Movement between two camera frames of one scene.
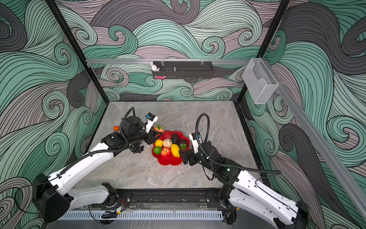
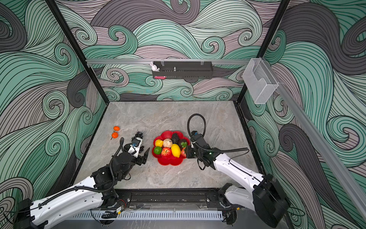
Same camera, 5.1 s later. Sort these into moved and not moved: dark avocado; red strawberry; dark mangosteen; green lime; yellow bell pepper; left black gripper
Moved: left black gripper; red strawberry
Not moved: dark mangosteen; yellow bell pepper; green lime; dark avocado
